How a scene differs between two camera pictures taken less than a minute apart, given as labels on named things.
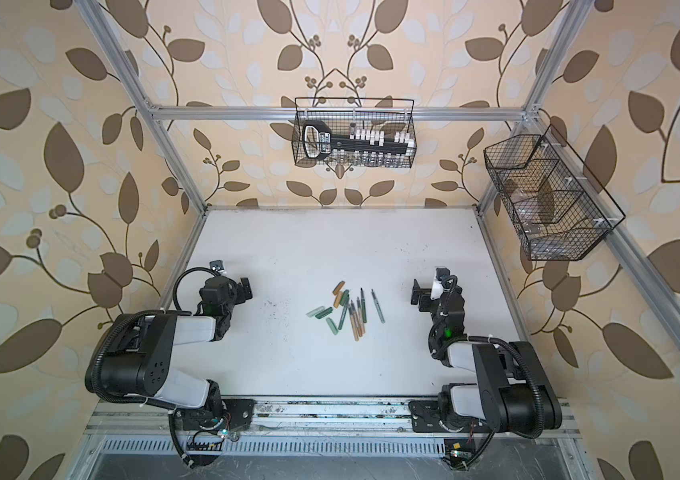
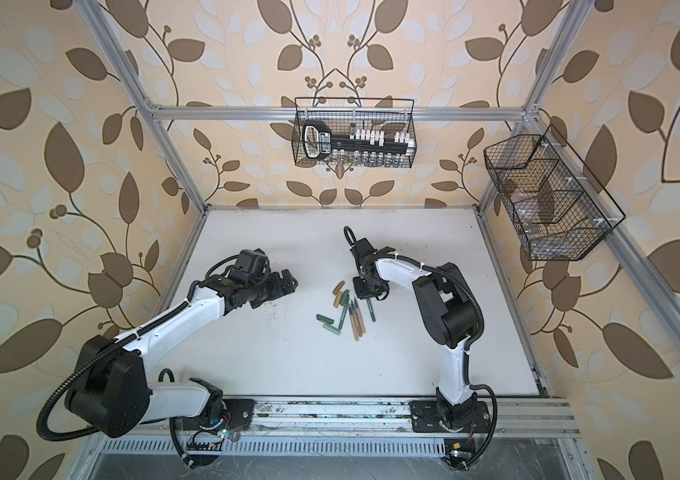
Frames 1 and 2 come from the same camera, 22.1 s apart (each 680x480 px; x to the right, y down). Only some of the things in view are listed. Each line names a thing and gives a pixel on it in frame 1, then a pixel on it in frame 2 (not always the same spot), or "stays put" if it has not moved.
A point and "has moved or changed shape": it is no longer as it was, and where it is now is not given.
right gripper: x=424 y=305 → x=362 y=293
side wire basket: x=561 y=209 stays put
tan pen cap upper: x=338 y=287 stays put
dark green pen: x=363 y=305 has moved or changed shape
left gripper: x=237 y=290 → x=279 y=288
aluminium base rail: x=307 y=417 stays put
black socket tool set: x=362 y=147 stays put
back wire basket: x=359 y=133 stays put
